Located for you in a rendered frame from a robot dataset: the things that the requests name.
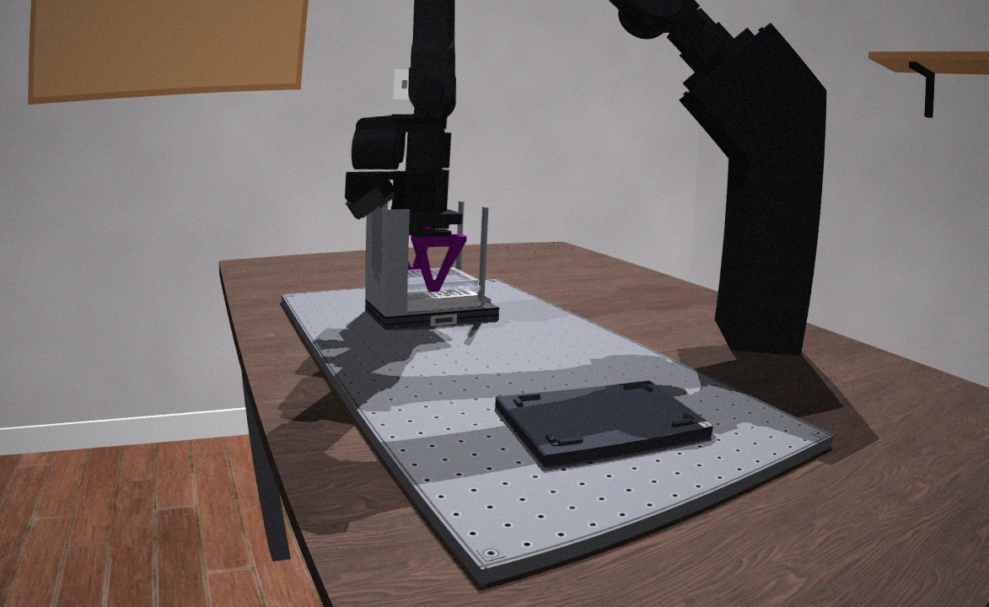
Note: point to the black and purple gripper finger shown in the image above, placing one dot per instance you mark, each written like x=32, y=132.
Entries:
x=415, y=264
x=456, y=242

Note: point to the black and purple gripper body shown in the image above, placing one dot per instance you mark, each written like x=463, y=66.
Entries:
x=420, y=220

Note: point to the white well plate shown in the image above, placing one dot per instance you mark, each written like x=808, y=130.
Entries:
x=455, y=282
x=442, y=301

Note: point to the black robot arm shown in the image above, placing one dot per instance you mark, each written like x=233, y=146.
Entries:
x=379, y=142

